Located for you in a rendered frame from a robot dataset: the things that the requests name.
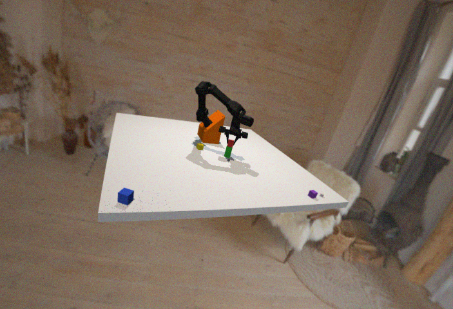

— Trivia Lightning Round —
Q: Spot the purple cube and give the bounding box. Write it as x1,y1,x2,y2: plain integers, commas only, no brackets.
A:
308,190,318,199

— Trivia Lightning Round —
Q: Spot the blue block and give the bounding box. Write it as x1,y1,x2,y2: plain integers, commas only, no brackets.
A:
117,188,134,205

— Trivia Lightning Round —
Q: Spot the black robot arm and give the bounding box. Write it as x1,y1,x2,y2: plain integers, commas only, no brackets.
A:
195,81,254,136

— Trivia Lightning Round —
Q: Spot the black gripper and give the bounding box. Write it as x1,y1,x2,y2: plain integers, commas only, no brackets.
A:
218,121,248,145

